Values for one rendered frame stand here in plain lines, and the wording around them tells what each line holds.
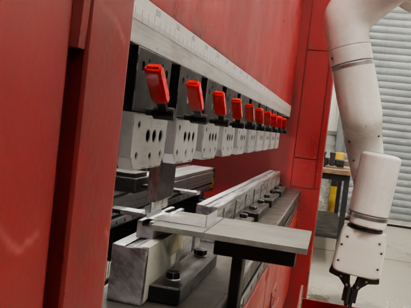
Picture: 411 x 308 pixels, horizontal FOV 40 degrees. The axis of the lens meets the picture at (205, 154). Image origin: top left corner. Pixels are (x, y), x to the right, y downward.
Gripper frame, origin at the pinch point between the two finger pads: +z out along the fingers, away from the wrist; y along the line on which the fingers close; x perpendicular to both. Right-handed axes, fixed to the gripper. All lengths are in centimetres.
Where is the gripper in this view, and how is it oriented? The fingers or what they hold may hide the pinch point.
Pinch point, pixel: (349, 296)
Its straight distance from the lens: 128.4
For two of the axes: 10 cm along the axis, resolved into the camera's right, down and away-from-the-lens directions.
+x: 2.1, -0.3, 9.8
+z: -2.0, 9.8, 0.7
